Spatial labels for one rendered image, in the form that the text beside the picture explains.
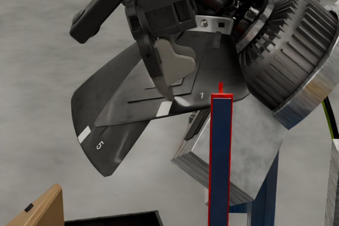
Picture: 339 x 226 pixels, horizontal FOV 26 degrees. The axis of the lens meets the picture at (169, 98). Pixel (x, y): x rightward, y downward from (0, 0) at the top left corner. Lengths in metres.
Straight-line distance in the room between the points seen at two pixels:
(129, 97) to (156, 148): 2.34
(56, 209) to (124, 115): 0.42
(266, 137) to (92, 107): 0.34
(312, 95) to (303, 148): 2.24
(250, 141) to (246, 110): 0.05
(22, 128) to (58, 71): 0.79
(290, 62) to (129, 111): 0.32
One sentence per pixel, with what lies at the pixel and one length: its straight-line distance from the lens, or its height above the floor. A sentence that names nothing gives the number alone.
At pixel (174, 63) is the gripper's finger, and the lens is 0.94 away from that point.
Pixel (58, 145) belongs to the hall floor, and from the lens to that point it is 3.43.
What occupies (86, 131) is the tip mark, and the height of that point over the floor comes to 0.94.
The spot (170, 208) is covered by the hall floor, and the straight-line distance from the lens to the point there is 2.91.
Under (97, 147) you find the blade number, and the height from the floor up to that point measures 0.93.
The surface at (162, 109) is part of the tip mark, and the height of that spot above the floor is 1.12.
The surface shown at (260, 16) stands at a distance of 1.22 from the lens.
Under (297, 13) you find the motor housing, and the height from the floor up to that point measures 1.17.
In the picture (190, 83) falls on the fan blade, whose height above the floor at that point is 1.14.
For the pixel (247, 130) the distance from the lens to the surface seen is 1.17.
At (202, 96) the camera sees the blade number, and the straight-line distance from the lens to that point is 0.97.
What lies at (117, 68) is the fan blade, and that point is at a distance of 1.33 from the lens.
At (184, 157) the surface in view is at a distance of 1.14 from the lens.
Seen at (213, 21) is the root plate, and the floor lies 1.17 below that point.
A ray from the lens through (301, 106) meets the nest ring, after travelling 1.19.
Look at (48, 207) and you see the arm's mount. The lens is 0.58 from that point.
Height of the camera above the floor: 1.51
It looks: 23 degrees down
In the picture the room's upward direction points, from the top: straight up
